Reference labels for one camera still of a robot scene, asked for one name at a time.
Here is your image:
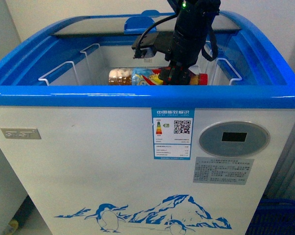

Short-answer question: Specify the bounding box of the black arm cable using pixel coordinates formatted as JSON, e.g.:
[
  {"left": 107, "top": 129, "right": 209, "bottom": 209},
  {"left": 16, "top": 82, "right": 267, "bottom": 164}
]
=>
[{"left": 134, "top": 14, "right": 179, "bottom": 49}]

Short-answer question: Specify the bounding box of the blue plastic crate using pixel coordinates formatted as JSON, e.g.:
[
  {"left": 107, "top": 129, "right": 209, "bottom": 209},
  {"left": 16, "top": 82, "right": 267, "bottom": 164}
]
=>
[{"left": 246, "top": 199, "right": 295, "bottom": 235}]

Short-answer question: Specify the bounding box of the white wire freezer basket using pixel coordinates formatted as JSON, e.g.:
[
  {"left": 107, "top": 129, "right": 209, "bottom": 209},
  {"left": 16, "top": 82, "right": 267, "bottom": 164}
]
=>
[{"left": 38, "top": 44, "right": 243, "bottom": 86}]

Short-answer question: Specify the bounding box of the grey oval control panel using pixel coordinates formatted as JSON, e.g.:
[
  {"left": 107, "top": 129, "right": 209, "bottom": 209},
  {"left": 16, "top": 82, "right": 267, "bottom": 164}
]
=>
[{"left": 199, "top": 121, "right": 270, "bottom": 158}]

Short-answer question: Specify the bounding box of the yellowish fridge caster wheel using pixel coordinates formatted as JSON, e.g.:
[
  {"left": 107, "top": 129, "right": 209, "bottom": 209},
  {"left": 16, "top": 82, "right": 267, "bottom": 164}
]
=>
[{"left": 6, "top": 219, "right": 19, "bottom": 235}]

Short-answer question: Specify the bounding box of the silver brand nameplate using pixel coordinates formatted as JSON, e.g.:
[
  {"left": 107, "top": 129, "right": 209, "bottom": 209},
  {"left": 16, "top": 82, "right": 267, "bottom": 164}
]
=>
[{"left": 1, "top": 128, "right": 41, "bottom": 140}]

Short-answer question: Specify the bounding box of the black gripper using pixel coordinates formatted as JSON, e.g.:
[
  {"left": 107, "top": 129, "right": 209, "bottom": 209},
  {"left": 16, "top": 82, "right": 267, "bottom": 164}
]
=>
[{"left": 159, "top": 60, "right": 191, "bottom": 85}]

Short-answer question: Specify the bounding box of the blue energy label sticker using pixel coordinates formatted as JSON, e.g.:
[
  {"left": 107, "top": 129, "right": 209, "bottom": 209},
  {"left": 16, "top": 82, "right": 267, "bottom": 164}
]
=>
[{"left": 151, "top": 108, "right": 195, "bottom": 160}]

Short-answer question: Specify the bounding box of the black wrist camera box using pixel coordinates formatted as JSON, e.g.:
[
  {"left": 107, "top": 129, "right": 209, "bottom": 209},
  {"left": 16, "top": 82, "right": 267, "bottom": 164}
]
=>
[{"left": 131, "top": 32, "right": 159, "bottom": 59}]

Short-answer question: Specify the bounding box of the white chest freezer blue rim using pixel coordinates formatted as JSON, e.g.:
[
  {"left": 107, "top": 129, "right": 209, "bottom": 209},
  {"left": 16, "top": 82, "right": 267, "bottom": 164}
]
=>
[{"left": 0, "top": 10, "right": 295, "bottom": 235}]

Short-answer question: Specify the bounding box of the amber drink bottle colourful label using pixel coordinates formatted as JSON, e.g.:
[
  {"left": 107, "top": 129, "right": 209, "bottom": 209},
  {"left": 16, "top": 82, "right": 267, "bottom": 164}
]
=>
[{"left": 108, "top": 67, "right": 208, "bottom": 86}]

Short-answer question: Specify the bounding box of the grey instruction sticker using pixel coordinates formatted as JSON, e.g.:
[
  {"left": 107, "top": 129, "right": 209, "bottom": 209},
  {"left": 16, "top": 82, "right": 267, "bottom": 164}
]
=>
[{"left": 193, "top": 157, "right": 254, "bottom": 185}]

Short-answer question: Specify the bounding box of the sliding glass lid blue handle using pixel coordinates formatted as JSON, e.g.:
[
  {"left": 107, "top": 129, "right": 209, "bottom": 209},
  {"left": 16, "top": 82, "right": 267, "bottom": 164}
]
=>
[{"left": 52, "top": 15, "right": 241, "bottom": 37}]

